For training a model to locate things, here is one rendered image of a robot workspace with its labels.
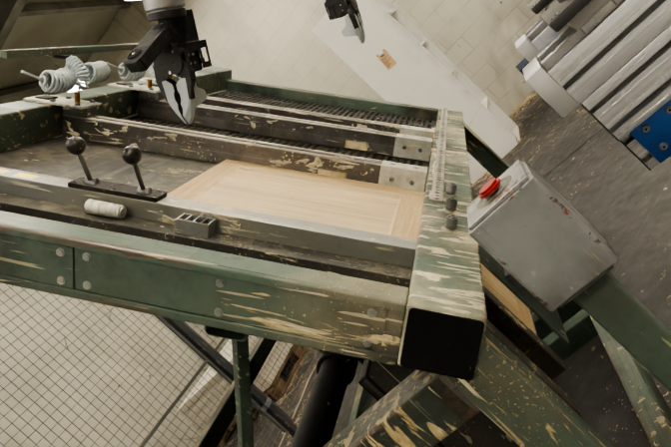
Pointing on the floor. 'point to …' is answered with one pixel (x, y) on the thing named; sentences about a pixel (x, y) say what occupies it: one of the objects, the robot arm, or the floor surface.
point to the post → (630, 324)
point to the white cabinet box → (415, 72)
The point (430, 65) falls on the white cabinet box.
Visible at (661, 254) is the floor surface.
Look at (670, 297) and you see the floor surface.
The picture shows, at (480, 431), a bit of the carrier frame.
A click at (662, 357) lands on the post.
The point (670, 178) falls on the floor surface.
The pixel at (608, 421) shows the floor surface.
